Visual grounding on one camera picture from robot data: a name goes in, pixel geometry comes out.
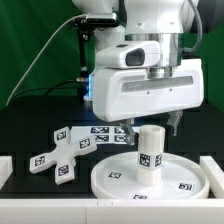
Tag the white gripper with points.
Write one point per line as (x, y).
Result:
(125, 94)

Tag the white round table top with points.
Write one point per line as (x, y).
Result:
(128, 176)

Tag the white cross-shaped table base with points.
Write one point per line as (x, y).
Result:
(63, 156)

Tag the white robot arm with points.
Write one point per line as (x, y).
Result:
(177, 25)

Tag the white fiducial marker sheet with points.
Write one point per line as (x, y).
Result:
(102, 134)

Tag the white right fence block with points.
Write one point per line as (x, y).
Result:
(215, 175)

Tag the white fence block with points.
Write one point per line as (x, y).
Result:
(215, 175)
(6, 169)

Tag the white left fence block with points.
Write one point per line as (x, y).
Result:
(6, 169)

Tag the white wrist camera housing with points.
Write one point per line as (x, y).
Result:
(130, 54)

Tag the black camera on stand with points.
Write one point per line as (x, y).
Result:
(85, 27)

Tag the white front fence rail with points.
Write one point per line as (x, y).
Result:
(94, 211)

